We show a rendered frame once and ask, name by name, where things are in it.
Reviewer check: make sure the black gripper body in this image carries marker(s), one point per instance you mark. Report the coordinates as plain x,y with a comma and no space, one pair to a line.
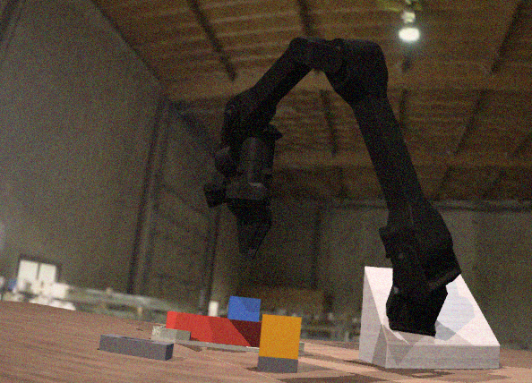
254,186

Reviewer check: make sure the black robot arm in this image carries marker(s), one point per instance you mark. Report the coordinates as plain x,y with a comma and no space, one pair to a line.
416,239

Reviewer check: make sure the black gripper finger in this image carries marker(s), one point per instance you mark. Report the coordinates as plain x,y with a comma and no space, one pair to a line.
248,221
257,241

